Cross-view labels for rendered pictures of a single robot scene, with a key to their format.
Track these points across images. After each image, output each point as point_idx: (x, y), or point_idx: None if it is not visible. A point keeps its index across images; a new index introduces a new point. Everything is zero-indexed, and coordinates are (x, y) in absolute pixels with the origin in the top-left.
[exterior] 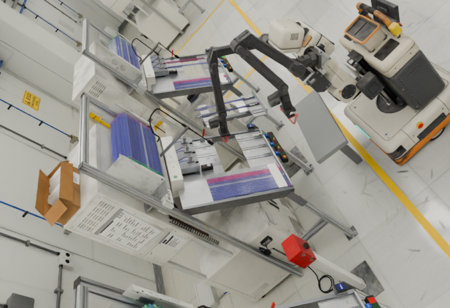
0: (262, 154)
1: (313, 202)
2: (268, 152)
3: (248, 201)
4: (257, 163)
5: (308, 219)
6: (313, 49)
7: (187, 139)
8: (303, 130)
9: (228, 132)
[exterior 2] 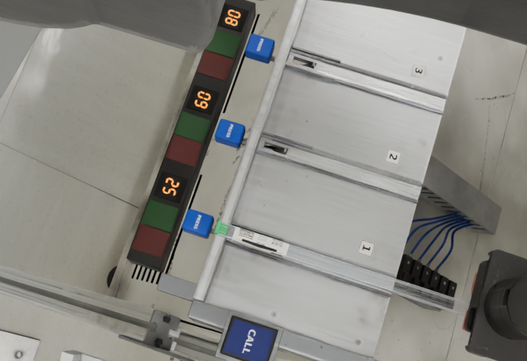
0: (335, 87)
1: (70, 136)
2: (292, 83)
3: None
4: (412, 37)
5: (133, 115)
6: None
7: None
8: (25, 33)
9: (493, 273)
